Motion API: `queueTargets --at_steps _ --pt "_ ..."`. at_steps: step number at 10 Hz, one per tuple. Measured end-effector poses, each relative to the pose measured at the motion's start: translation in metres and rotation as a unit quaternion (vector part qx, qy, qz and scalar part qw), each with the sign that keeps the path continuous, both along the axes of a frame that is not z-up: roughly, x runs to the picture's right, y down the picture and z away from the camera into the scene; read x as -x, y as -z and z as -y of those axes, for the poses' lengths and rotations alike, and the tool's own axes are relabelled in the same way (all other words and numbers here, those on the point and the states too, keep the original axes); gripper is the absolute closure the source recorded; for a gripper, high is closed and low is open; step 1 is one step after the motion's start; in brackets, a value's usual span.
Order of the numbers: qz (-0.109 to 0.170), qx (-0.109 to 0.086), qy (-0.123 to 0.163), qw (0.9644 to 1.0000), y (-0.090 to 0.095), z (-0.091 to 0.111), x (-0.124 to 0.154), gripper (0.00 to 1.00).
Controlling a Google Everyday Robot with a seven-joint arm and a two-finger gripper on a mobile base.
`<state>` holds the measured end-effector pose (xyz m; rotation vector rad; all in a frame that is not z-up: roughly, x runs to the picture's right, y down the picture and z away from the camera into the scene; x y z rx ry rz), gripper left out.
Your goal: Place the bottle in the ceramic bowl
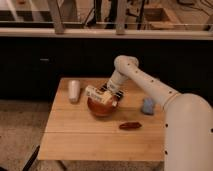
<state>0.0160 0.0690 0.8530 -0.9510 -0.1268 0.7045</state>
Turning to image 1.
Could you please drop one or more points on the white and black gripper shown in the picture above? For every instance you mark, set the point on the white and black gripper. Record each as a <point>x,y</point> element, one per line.
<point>118,93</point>

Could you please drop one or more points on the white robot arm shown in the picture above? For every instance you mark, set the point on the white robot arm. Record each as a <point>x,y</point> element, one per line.
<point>188,143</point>

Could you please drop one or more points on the brown ceramic bowl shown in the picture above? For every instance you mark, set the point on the brown ceramic bowl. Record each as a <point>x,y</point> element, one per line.
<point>102,110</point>

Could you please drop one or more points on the white plastic cup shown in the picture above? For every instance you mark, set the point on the white plastic cup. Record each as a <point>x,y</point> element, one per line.
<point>74,91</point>

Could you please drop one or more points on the blue sponge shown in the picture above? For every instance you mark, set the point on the blue sponge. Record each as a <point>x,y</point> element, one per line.
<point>148,106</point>

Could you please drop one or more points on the dark red sausage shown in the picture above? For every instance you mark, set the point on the dark red sausage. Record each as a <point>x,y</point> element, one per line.
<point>130,125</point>

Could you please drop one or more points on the wooden table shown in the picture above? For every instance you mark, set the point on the wooden table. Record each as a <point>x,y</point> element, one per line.
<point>73,133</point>

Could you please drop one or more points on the wooden crate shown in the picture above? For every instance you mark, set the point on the wooden crate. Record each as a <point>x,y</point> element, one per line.
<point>160,18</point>

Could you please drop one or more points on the black cabinet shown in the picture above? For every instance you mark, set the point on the black cabinet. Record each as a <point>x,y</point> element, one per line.
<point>31,67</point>

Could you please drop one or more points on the grey window post right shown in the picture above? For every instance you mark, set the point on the grey window post right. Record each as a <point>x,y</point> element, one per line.
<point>120,20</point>

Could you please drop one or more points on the grey window post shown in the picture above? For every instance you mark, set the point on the grey window post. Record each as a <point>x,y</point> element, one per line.
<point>56,16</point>
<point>120,20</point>

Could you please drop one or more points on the grey window post left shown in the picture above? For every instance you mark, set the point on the grey window post left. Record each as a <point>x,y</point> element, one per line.
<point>56,16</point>

